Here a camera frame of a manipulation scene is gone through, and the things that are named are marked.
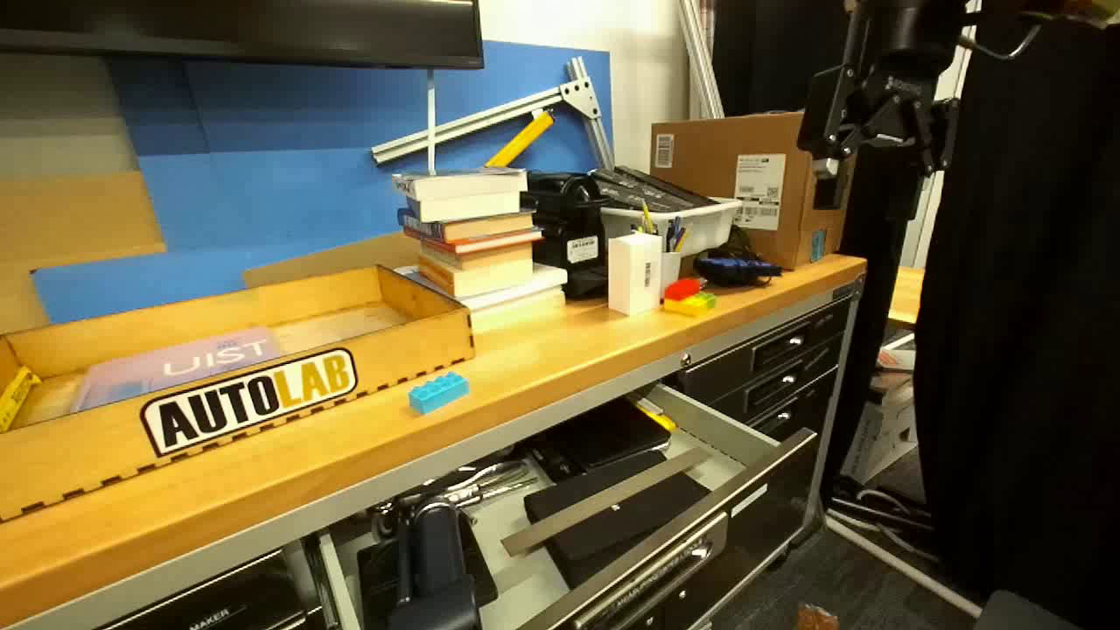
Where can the yellow tool in tray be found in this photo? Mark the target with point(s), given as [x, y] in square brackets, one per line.
[10, 400]

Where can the grey metal strip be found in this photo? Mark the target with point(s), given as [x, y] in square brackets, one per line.
[607, 501]

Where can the tan wall panel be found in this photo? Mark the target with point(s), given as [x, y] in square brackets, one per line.
[72, 232]

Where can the brown cardboard box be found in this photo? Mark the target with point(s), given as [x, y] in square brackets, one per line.
[712, 158]

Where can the red toy piece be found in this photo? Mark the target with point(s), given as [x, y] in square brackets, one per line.
[682, 289]

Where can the grey metal drawer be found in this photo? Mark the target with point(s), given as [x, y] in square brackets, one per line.
[748, 466]

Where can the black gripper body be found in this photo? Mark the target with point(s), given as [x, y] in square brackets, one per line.
[894, 72]

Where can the white flat book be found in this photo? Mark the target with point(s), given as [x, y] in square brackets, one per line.
[518, 285]

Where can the black lower drawer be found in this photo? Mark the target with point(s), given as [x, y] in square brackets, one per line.
[222, 600]

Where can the white floor box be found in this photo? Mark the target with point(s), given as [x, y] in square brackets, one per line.
[878, 424]

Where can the black monitor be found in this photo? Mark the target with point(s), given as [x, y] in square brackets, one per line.
[233, 28]

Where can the red covered book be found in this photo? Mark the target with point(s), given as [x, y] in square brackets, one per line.
[490, 244]

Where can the black case in drawer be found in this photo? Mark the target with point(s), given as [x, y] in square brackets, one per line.
[597, 434]

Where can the black flat pad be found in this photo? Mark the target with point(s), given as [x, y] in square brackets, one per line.
[607, 540]

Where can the aluminium profile post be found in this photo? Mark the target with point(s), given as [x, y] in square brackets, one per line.
[700, 55]

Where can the wooden tray with AUTOLAB sticker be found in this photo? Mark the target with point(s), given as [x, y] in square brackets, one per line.
[233, 405]

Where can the orange floor scrap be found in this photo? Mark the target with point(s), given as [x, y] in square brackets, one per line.
[818, 617]

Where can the cream book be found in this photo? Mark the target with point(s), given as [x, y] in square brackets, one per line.
[512, 314]

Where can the black drawer cabinet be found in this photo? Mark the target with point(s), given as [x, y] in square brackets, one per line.
[783, 363]

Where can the tan thick book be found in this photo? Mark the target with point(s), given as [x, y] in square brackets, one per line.
[478, 275]

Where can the yellow toy piece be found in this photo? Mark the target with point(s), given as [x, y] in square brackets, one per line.
[689, 306]

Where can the purple UIST booklet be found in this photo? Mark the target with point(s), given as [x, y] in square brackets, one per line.
[175, 366]

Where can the white floor rail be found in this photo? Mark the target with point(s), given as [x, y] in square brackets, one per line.
[903, 564]

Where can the white upright carton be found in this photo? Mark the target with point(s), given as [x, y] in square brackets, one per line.
[633, 275]

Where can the black curtain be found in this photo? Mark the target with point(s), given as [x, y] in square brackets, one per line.
[1027, 315]

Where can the blue wall board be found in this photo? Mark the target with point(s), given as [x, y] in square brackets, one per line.
[293, 175]

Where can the blue and black hand tool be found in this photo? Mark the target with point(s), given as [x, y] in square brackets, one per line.
[737, 266]

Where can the blue and brown book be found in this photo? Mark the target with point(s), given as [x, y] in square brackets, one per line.
[484, 226]

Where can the yellow bar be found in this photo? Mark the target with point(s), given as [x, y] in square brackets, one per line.
[518, 140]

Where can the thick white book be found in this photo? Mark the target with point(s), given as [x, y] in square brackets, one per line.
[458, 193]

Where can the blue toy brick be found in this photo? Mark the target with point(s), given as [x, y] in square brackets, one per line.
[439, 393]

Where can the thin white rod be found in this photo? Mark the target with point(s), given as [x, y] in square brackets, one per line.
[427, 125]

